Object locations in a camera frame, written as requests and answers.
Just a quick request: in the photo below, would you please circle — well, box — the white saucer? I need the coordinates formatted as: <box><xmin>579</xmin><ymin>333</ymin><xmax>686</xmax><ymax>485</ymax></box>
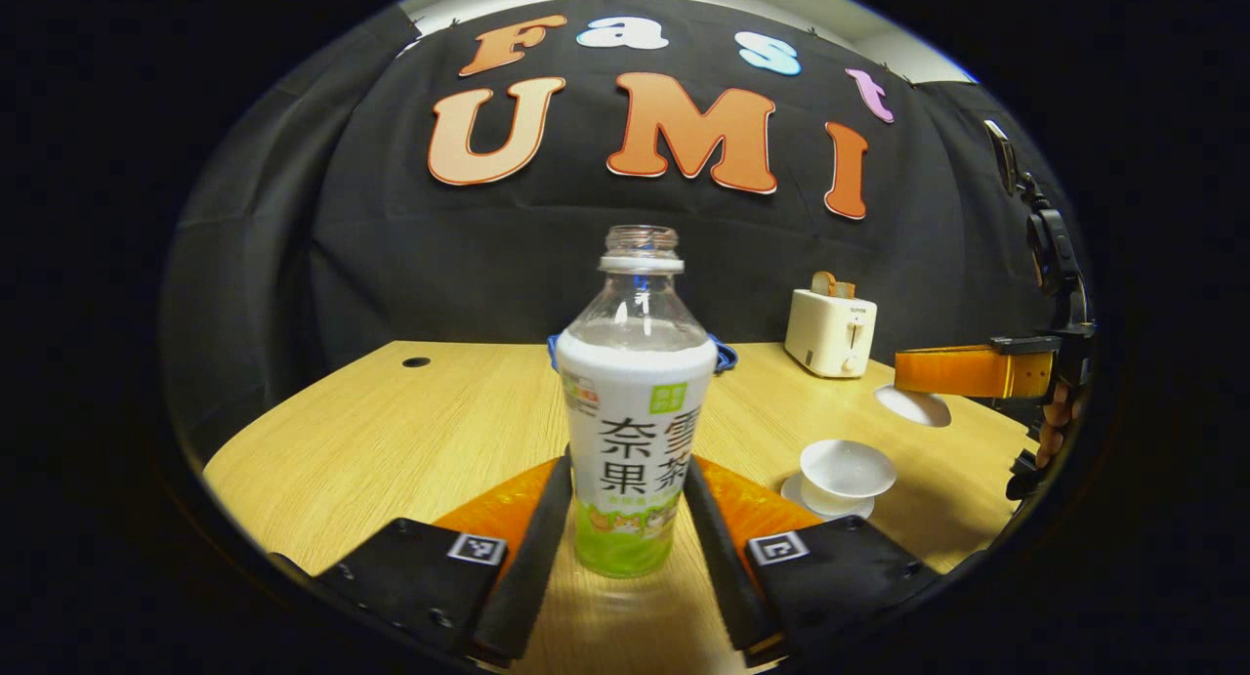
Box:
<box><xmin>781</xmin><ymin>472</ymin><xmax>876</xmax><ymax>523</ymax></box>

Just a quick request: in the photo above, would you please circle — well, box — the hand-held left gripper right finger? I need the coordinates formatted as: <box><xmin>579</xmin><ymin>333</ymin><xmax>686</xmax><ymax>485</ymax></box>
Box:
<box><xmin>681</xmin><ymin>455</ymin><xmax>943</xmax><ymax>668</ymax></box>

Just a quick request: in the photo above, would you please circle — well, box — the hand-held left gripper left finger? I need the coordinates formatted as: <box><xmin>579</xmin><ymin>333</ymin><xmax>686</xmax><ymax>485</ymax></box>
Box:
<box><xmin>273</xmin><ymin>447</ymin><xmax>575</xmax><ymax>668</ymax></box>

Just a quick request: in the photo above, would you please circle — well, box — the blue towel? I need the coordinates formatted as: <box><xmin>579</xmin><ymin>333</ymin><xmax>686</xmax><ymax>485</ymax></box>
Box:
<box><xmin>547</xmin><ymin>333</ymin><xmax>739</xmax><ymax>375</ymax></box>

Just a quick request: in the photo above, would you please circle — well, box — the black backdrop cloth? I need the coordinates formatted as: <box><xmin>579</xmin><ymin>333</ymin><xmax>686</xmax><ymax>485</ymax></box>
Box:
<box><xmin>161</xmin><ymin>0</ymin><xmax>1090</xmax><ymax>461</ymax></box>

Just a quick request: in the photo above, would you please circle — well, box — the clear water bottle green label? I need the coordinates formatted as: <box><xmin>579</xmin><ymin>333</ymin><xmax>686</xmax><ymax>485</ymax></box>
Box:
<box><xmin>555</xmin><ymin>225</ymin><xmax>721</xmax><ymax>580</ymax></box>

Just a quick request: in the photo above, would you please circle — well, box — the white teacup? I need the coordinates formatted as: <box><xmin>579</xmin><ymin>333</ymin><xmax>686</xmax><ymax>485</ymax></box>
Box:
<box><xmin>799</xmin><ymin>439</ymin><xmax>897</xmax><ymax>518</ymax></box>

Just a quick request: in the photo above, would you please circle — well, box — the white toaster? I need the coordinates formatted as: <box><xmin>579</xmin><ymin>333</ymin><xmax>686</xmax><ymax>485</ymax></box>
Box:
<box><xmin>784</xmin><ymin>287</ymin><xmax>878</xmax><ymax>379</ymax></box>

